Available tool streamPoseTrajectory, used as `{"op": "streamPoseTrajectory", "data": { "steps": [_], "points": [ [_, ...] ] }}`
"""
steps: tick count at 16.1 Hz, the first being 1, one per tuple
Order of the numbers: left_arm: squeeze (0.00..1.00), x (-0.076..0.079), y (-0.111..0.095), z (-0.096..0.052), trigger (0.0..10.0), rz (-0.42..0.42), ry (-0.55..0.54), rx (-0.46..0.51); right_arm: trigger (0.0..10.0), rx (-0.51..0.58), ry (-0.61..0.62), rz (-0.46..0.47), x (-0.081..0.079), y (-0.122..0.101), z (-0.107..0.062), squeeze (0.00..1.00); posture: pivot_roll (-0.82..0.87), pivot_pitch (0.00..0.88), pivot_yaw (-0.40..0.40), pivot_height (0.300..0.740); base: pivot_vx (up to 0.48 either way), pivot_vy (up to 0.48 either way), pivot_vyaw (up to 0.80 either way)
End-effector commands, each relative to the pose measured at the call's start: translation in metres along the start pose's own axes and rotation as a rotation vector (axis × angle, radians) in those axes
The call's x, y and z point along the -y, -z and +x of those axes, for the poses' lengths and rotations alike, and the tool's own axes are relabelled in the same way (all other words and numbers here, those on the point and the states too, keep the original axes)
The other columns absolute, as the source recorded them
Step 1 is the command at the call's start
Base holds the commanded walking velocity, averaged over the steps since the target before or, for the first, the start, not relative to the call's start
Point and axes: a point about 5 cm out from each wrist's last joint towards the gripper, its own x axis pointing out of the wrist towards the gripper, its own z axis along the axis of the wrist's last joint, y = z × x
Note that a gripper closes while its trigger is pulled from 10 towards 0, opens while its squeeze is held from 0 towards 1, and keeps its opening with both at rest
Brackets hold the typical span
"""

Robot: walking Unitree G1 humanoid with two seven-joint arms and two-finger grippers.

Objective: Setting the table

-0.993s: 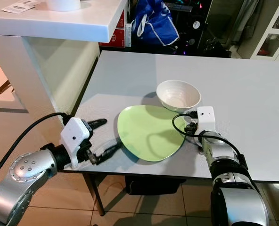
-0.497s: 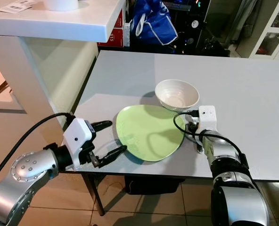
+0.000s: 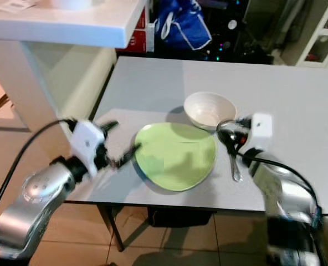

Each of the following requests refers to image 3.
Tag metal spoon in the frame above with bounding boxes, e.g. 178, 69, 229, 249
218, 129, 243, 183

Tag white ceramic bowl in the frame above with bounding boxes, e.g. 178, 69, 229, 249
183, 91, 238, 131

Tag light green plate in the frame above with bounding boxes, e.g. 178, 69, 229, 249
134, 122, 218, 193

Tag black metal table leg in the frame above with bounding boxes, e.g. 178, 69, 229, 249
96, 204, 125, 253

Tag black box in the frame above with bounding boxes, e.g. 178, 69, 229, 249
146, 208, 221, 229

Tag black computer tower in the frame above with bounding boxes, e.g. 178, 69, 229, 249
211, 0, 264, 64

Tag red box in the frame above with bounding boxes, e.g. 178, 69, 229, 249
117, 8, 149, 54

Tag white raised bar counter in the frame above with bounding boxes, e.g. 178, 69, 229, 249
0, 0, 148, 161

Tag white glass door cabinet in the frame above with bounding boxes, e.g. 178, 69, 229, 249
294, 0, 328, 68

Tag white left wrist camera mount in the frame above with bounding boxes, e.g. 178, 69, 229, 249
70, 119, 107, 178

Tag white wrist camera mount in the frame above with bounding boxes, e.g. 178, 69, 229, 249
70, 119, 107, 178
252, 112, 275, 139

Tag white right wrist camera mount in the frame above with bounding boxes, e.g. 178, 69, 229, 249
252, 112, 275, 139

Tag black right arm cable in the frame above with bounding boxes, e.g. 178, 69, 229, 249
236, 150, 328, 266

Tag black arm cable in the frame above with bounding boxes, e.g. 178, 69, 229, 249
0, 117, 79, 233
236, 150, 328, 266

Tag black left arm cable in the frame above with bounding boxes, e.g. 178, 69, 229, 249
0, 117, 79, 233

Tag blue bag white straps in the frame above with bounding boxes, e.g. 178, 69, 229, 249
155, 0, 213, 52

